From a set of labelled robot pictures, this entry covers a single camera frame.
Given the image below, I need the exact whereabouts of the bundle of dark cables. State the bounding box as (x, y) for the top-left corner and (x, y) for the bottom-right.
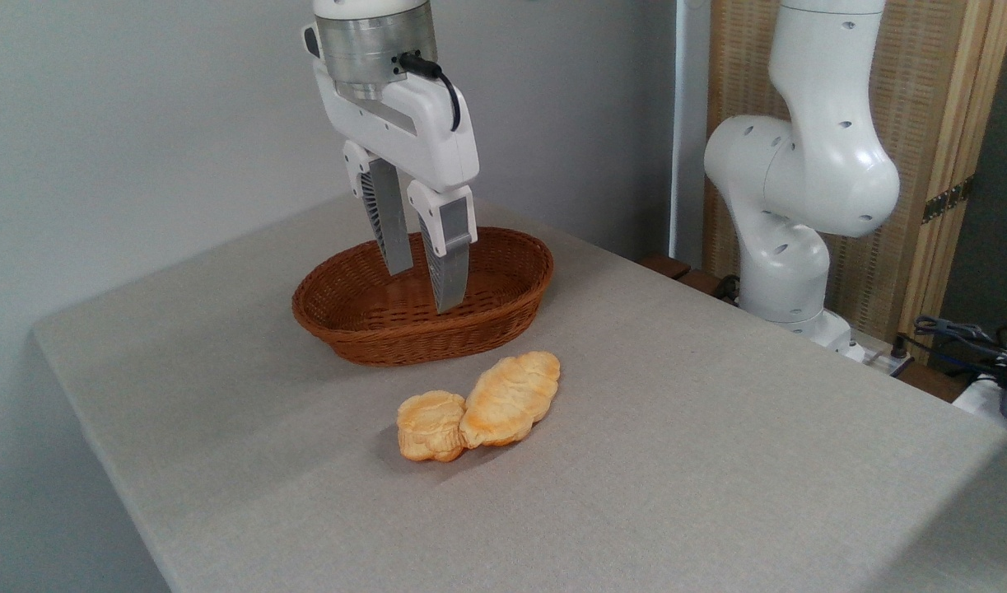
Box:
(898, 315), (1007, 381)

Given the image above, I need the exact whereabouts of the dark metal screen hinge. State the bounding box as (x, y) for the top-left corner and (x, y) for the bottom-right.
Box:
(921, 175), (975, 225)

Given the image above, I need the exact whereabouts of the brown wooden block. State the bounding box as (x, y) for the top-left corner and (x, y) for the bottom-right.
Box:
(676, 268), (728, 299)

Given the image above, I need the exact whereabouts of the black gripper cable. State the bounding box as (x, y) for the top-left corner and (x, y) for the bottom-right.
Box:
(399, 52), (463, 133)

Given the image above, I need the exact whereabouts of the brown wicker basket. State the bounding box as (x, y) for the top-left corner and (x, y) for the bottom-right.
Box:
(291, 226), (554, 367)

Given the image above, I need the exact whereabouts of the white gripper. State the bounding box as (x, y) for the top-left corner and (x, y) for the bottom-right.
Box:
(303, 22), (480, 315)

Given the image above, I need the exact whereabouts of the long golden bread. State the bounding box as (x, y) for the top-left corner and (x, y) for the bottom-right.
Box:
(459, 351), (562, 449)

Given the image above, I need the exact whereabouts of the white vertical pipe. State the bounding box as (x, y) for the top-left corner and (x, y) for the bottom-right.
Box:
(669, 0), (690, 258)

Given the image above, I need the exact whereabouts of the small round golden bread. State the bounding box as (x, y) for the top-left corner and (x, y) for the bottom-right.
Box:
(397, 390), (469, 463)

